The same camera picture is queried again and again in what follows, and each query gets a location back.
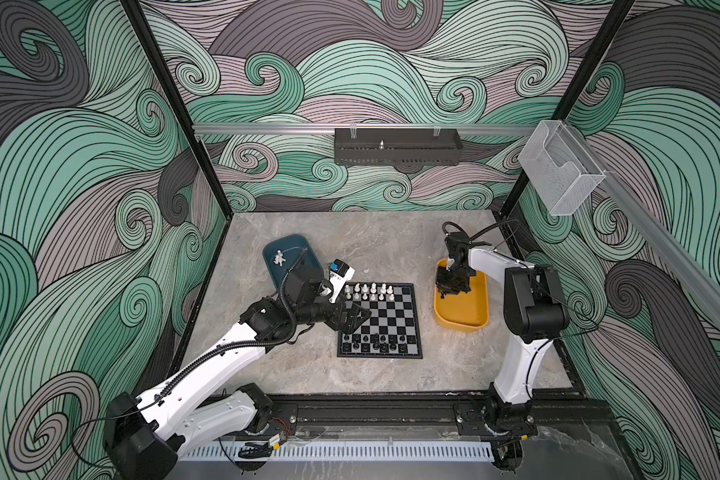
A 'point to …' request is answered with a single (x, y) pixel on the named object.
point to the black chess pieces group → (383, 343)
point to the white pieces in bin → (279, 258)
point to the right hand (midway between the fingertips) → (443, 288)
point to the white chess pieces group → (365, 292)
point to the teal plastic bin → (291, 252)
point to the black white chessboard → (392, 328)
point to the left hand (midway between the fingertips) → (358, 304)
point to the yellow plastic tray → (465, 311)
